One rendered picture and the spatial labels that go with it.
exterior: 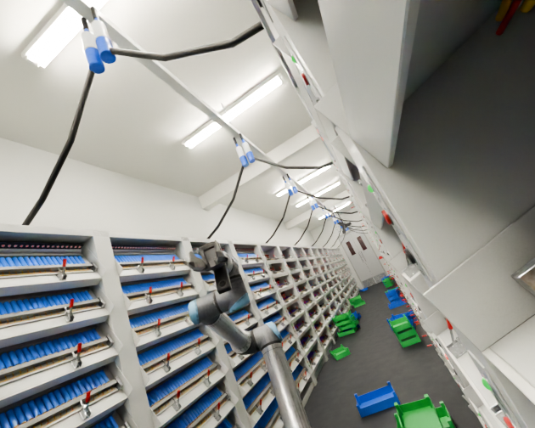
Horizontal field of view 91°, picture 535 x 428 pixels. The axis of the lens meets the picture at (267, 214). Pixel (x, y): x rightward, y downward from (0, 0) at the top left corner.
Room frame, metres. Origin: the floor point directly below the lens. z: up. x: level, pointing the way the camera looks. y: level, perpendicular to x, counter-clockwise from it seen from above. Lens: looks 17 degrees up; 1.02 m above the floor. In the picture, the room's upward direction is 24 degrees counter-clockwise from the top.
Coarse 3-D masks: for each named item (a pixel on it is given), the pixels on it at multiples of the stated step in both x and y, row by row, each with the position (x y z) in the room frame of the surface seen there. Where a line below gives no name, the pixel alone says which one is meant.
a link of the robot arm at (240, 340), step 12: (204, 300) 1.02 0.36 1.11; (216, 300) 1.02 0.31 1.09; (192, 312) 1.01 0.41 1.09; (204, 312) 1.01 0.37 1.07; (216, 312) 1.03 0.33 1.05; (216, 324) 1.12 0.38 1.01; (228, 324) 1.21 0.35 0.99; (228, 336) 1.27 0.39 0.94; (240, 336) 1.38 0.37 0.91; (240, 348) 1.46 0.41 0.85; (252, 348) 1.52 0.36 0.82
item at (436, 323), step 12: (432, 324) 0.89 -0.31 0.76; (444, 324) 0.88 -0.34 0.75; (444, 336) 0.85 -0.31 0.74; (456, 336) 0.79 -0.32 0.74; (456, 348) 0.70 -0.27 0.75; (456, 360) 0.70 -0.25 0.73; (468, 360) 0.67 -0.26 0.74; (468, 372) 0.63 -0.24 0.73; (480, 384) 0.58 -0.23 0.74; (480, 396) 0.55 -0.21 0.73; (492, 396) 0.53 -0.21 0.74; (492, 408) 0.47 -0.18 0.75
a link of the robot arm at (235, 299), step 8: (232, 280) 1.02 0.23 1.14; (240, 280) 1.05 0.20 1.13; (232, 288) 1.02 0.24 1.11; (240, 288) 1.03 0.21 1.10; (216, 296) 1.02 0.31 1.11; (224, 296) 1.02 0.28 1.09; (232, 296) 1.02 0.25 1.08; (240, 296) 1.02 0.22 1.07; (248, 296) 1.06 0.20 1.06; (224, 304) 1.02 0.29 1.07; (232, 304) 1.02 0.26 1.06; (240, 304) 1.02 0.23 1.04; (224, 312) 1.05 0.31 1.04; (232, 312) 1.04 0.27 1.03
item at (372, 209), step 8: (336, 144) 0.32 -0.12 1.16; (344, 152) 0.31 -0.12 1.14; (352, 160) 0.31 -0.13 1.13; (360, 176) 0.35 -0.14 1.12; (360, 184) 0.47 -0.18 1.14; (368, 192) 0.42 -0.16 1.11; (368, 200) 0.51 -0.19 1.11; (376, 200) 0.42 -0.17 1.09; (368, 208) 0.63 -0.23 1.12; (376, 208) 0.51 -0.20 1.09; (368, 216) 0.89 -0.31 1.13; (376, 216) 0.63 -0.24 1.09; (376, 224) 0.84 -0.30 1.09
